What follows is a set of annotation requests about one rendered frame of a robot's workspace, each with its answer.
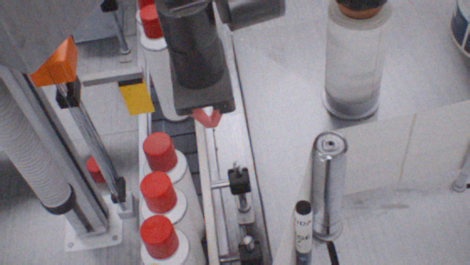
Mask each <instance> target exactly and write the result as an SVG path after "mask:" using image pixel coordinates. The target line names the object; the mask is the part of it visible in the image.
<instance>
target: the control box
mask: <svg viewBox="0 0 470 265"><path fill-rule="evenodd" d="M104 1H105V0H0V65H4V66H7V67H9V68H11V69H13V70H19V71H22V72H24V73H27V74H32V73H34V72H35V71H36V70H37V69H38V68H39V67H40V66H41V65H42V64H43V63H44V62H45V61H46V60H47V59H48V58H49V57H50V56H51V55H52V54H53V53H54V52H55V51H56V50H57V49H58V48H59V47H60V46H61V45H62V44H63V43H64V42H65V41H66V40H67V39H68V38H69V37H70V36H71V34H72V33H73V32H74V31H75V30H76V29H77V28H78V27H80V26H81V25H82V24H83V23H84V22H85V21H86V20H87V19H88V18H89V17H90V16H91V14H92V12H93V11H94V10H95V9H96V8H97V7H98V6H100V5H101V4H102V3H103V2H104Z"/></svg>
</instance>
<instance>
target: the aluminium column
mask: <svg viewBox="0 0 470 265"><path fill-rule="evenodd" d="M21 72H22V71H21ZM21 72H20V71H19V70H13V69H11V68H9V67H7V66H4V65H0V76H1V77H2V78H3V81H4V82H5V84H6V86H7V87H8V89H9V91H10V92H11V94H12V95H13V97H14V99H15V100H16V102H17V103H18V105H19V106H20V108H21V109H22V111H23V112H24V114H25V116H26V117H27V118H28V119H29V123H30V124H31V126H32V127H33V129H34V130H35V132H36V133H37V134H38V136H39V138H40V139H41V141H42V143H43V144H44V146H45V147H46V149H47V150H48V152H49V153H50V156H51V158H52V159H53V160H54V161H55V164H56V165H57V167H58V168H59V170H60V172H61V173H62V175H63V176H64V177H65V179H66V180H67V182H68V183H70V184H71V186H72V187H73V189H74V191H75V193H76V203H75V205H74V206H73V208H72V209H71V211H69V212H68V213H66V214H64V216H65V218H67V220H68V221H69V222H70V223H71V226H72V228H73V229H74V231H75V232H76V234H77V235H78V237H83V236H92V235H96V234H102V233H107V232H108V219H109V207H108V205H107V203H106V201H105V200H104V198H102V195H101V193H100V191H99V190H98V188H97V186H96V184H95V183H94V181H93V179H92V177H91V175H90V173H89V171H88V169H87V168H86V166H85V164H84V163H83V161H82V159H81V156H80V155H79V154H78V152H77V151H76V149H75V147H74V145H73V143H72V141H71V138H70V136H69V134H68V133H67V132H66V130H65V129H64V127H63V125H62V123H61V121H60V119H59V118H58V116H57V114H56V113H55V111H54V109H53V107H52V106H51V105H50V100H49V99H48V97H47V96H46V94H45V93H44V91H43V89H42V87H36V86H35V85H34V83H33V82H32V80H31V79H30V75H29V74H27V73H24V72H22V73H23V76H22V74H21ZM24 77H25V79H26V80H27V82H28V83H29V85H30V88H31V90H32V91H33V92H34V94H35V95H36V97H37V99H38V100H39V103H40V104H41V106H42V107H43V109H44V111H45V112H46V114H47V115H48V117H49V119H50V121H49V119H48V118H47V116H46V115H45V113H44V112H43V110H42V109H41V107H40V105H39V103H38V102H37V100H36V99H35V97H34V95H33V93H32V91H31V90H30V88H29V86H28V84H27V82H26V80H25V79H24ZM50 122H51V124H52V126H53V127H54V129H55V131H56V132H57V133H58V135H59V137H60V138H58V136H57V134H56V133H55V131H54V129H53V128H52V127H51V125H50ZM60 139H61V141H62V142H61V141H60ZM62 143H63V144H64V146H65V148H66V150H67V152H68V153H67V152H66V150H65V148H64V146H63V144H62ZM71 160H72V161H71ZM93 197H94V198H93ZM99 207H100V208H99ZM100 209H101V210H100ZM102 213H103V214H102ZM105 217H106V218H105Z"/></svg>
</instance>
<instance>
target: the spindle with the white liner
mask: <svg viewBox="0 0 470 265"><path fill-rule="evenodd" d="M391 14H392V7H391V5H390V3H389V0H331V1H330V2H329V4H328V5H327V24H326V78H325V80H324V89H325V90H324V91H323V102H324V105H325V107H326V109H327V110H328V111H329V112H330V113H332V114H333V115H335V116H337V117H340V118H344V119H348V120H356V119H361V118H365V117H368V116H369V115H370V114H372V113H373V112H375V111H376V110H377V108H378V106H379V102H380V94H379V93H380V91H381V86H382V84H381V79H382V74H383V68H384V60H385V55H386V49H387V43H388V39H389V23H390V19H391Z"/></svg>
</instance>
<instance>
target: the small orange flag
mask: <svg viewBox="0 0 470 265"><path fill-rule="evenodd" d="M117 85H118V88H119V90H120V91H121V94H122V96H123V99H124V102H125V104H126V107H127V109H128V112H129V114H130V116H132V115H136V114H142V113H147V112H155V109H154V105H153V102H152V100H151V97H150V94H149V91H148V89H147V86H146V84H145V81H144V79H143V78H138V79H133V80H128V81H118V82H117Z"/></svg>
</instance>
